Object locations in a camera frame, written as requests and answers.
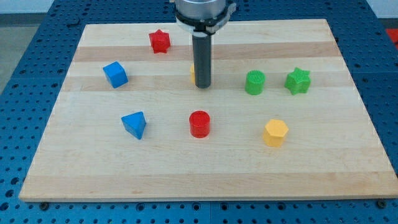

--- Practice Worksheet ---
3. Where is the green cylinder block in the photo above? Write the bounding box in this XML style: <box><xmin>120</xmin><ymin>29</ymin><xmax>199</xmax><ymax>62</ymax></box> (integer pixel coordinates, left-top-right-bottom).
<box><xmin>245</xmin><ymin>70</ymin><xmax>266</xmax><ymax>95</ymax></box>

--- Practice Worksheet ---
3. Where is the yellow block behind rod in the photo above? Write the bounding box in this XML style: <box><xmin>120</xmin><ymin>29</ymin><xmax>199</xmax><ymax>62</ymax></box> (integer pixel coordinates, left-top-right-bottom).
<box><xmin>190</xmin><ymin>64</ymin><xmax>195</xmax><ymax>84</ymax></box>

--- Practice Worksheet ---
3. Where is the red star block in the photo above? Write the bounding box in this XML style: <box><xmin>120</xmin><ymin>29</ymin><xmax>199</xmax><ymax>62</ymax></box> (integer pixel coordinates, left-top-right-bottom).
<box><xmin>149</xmin><ymin>29</ymin><xmax>171</xmax><ymax>54</ymax></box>

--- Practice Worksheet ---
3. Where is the light wooden board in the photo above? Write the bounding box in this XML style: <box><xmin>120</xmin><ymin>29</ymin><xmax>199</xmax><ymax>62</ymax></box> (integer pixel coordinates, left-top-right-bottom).
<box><xmin>19</xmin><ymin>19</ymin><xmax>397</xmax><ymax>202</ymax></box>

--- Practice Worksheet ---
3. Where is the red object at right edge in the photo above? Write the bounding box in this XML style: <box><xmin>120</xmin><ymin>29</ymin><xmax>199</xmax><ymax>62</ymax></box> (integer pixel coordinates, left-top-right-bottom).
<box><xmin>386</xmin><ymin>29</ymin><xmax>398</xmax><ymax>49</ymax></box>

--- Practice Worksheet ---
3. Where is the red cylinder block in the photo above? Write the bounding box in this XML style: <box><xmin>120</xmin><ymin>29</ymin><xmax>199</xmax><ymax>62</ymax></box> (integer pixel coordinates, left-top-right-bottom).
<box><xmin>189</xmin><ymin>111</ymin><xmax>210</xmax><ymax>138</ymax></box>

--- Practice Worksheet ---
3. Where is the blue triangular prism block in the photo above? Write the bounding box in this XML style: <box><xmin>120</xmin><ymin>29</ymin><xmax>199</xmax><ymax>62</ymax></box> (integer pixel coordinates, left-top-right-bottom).
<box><xmin>121</xmin><ymin>111</ymin><xmax>147</xmax><ymax>140</ymax></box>

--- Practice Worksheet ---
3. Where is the green star block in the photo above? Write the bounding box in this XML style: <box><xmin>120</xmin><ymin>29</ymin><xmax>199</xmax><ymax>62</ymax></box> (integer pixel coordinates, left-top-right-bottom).
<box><xmin>284</xmin><ymin>67</ymin><xmax>312</xmax><ymax>95</ymax></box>

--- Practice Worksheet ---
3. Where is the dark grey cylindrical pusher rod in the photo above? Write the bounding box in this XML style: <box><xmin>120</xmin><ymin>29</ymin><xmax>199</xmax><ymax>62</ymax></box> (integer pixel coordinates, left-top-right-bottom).
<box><xmin>192</xmin><ymin>35</ymin><xmax>211</xmax><ymax>89</ymax></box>

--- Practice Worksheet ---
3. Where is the yellow hexagonal block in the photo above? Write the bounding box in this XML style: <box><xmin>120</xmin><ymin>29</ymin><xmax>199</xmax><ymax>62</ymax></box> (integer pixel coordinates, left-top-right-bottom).
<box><xmin>262</xmin><ymin>119</ymin><xmax>289</xmax><ymax>147</ymax></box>

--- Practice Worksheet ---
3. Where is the blue cube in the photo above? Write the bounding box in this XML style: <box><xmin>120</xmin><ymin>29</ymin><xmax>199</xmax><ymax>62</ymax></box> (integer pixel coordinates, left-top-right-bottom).
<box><xmin>103</xmin><ymin>61</ymin><xmax>128</xmax><ymax>88</ymax></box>

